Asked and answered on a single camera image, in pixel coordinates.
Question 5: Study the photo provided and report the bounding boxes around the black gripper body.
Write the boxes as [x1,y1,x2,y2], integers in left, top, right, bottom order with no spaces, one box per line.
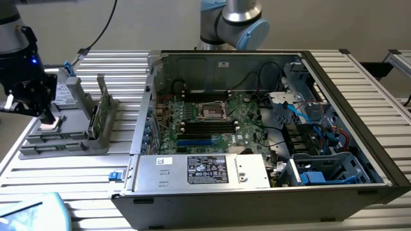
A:
[0,49,58,118]

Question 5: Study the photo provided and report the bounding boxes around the green RAM stick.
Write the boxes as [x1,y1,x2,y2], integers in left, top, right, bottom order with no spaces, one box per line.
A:
[27,135,71,141]

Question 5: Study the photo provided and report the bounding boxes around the CPU chip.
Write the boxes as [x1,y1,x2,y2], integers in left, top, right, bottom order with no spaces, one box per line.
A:
[39,116,63,132]

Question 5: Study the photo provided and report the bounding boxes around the grey parts rack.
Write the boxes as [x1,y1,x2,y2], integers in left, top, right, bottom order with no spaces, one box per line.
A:
[17,72,121,161]

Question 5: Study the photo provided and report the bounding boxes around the hard disk with white label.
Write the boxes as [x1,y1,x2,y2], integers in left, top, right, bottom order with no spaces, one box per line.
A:
[42,65,78,107]

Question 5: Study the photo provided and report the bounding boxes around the green graphics card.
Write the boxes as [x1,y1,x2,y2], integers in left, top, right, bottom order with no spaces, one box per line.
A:
[86,73,113,141]

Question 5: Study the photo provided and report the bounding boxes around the light blue plastic cover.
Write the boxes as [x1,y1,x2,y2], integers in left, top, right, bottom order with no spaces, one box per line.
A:
[0,192,71,231]

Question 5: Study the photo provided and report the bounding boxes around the black expansion slot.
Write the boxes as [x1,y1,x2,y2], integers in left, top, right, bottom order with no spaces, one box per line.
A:
[177,134,212,141]

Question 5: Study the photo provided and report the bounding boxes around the blue expansion slot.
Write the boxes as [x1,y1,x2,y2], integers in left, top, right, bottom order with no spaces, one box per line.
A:
[176,140,212,146]

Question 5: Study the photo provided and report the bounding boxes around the silver power supply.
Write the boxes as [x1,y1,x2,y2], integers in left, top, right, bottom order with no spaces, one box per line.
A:
[130,154,272,191]

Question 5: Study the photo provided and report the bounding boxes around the CPU socket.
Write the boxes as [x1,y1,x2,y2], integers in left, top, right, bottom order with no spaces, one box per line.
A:
[192,101,225,121]

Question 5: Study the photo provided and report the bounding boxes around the silver chipset heatsink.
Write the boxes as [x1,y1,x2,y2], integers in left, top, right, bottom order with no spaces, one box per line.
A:
[229,146,253,155]

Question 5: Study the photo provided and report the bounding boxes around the green motherboard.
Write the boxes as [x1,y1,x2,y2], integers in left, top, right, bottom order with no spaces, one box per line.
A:
[153,92,277,160]

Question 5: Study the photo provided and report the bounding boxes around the open black PC case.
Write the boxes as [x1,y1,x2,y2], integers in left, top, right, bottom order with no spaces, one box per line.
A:
[110,49,411,231]

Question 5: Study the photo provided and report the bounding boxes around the grey metal disk bay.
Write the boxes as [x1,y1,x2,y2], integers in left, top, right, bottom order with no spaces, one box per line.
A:
[268,62,325,126]

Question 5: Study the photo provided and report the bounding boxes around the black cooling fan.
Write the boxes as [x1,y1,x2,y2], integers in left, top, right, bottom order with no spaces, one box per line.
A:
[281,122,322,155]

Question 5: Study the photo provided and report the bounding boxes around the grey disk bay blue rails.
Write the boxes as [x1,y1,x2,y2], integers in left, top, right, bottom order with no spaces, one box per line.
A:
[281,151,382,187]

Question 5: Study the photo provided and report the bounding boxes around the metal slat side table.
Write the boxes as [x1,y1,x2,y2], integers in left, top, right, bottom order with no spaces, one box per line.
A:
[384,49,411,80]

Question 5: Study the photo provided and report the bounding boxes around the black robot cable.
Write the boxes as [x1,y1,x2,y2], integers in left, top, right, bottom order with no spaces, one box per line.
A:
[70,0,118,67]

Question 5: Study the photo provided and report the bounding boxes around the thick black wire bundle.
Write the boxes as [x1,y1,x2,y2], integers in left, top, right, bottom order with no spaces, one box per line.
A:
[170,78,188,95]

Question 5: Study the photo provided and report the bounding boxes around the thin black wire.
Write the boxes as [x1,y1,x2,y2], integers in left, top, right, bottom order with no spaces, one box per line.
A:
[233,61,284,94]

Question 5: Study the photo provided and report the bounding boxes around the light blue wire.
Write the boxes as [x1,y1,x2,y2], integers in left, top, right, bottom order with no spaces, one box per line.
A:
[281,102,310,125]

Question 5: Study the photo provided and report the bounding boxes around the dark blue wire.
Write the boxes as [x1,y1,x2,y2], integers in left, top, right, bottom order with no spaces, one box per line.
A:
[312,124,334,155]

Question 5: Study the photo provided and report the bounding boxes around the red wire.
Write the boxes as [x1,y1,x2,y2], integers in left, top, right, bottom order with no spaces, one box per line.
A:
[338,129,350,148]

